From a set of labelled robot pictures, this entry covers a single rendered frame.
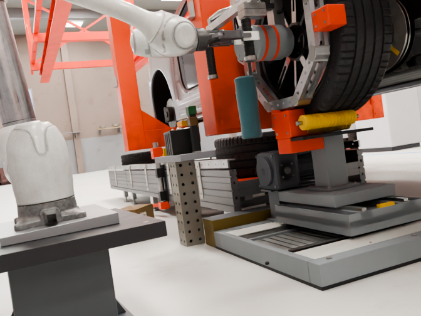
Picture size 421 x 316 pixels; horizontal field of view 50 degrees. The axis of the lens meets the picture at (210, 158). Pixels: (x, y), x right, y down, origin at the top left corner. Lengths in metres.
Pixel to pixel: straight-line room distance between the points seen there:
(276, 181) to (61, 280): 1.12
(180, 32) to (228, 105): 0.93
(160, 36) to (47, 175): 0.49
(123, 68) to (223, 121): 2.05
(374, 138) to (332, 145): 5.86
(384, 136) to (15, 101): 6.65
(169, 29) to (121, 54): 2.80
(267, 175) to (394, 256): 0.72
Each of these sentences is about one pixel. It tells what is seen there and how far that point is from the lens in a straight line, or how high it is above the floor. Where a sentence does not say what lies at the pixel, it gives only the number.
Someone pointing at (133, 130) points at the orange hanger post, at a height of 0.69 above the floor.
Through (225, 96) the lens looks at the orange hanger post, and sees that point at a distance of 2.16.
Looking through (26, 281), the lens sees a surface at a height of 0.20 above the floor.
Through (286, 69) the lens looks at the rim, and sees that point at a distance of 2.00.
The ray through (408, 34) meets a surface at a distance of 2.06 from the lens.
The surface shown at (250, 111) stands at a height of 0.59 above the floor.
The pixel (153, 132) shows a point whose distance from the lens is 4.03.
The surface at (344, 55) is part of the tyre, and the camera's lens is 1.69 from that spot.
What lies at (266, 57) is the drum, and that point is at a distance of 1.83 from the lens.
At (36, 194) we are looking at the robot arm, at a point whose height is 0.41.
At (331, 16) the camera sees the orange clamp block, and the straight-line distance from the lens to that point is 1.62.
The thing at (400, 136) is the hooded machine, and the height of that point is 0.21.
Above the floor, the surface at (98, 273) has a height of 0.18.
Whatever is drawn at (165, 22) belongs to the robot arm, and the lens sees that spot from 1.32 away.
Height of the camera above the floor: 0.47
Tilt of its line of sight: 2 degrees down
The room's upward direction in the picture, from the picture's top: 8 degrees counter-clockwise
